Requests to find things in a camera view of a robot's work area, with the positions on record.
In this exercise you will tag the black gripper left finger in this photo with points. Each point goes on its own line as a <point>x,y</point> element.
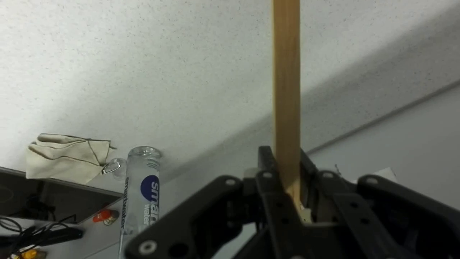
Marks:
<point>225,216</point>

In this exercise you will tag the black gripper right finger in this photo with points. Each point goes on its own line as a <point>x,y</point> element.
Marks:
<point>393,216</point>

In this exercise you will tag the wooden spoon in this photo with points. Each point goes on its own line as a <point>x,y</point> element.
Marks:
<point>286,95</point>

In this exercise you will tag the clear plastic water bottle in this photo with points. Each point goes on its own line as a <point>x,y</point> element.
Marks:
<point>144,191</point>

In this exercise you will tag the beige cloth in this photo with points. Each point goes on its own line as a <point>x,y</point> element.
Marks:
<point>58,155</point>

